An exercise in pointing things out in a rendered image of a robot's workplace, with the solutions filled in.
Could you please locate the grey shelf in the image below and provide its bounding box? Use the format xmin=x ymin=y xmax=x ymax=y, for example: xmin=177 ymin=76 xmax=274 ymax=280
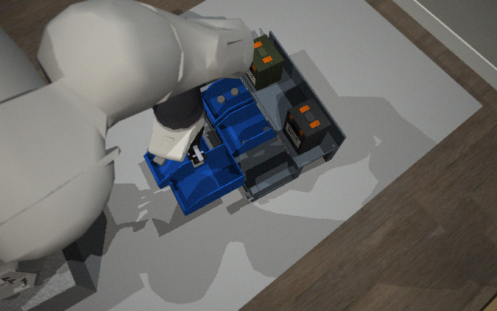
xmin=235 ymin=31 xmax=347 ymax=202

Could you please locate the blue bin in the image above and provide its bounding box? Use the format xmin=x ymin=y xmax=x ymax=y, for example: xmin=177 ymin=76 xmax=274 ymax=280
xmin=166 ymin=143 xmax=244 ymax=216
xmin=201 ymin=78 xmax=254 ymax=128
xmin=215 ymin=101 xmax=276 ymax=158
xmin=144 ymin=136 xmax=210 ymax=189

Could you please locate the olive green case with orange latches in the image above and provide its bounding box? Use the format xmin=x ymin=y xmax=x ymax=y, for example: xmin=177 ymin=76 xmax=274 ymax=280
xmin=246 ymin=34 xmax=284 ymax=91

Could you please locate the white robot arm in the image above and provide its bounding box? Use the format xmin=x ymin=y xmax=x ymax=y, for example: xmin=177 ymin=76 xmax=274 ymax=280
xmin=0 ymin=0 xmax=254 ymax=301

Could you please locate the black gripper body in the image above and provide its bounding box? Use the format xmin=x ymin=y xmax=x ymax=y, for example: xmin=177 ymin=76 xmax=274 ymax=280
xmin=189 ymin=125 xmax=204 ymax=152

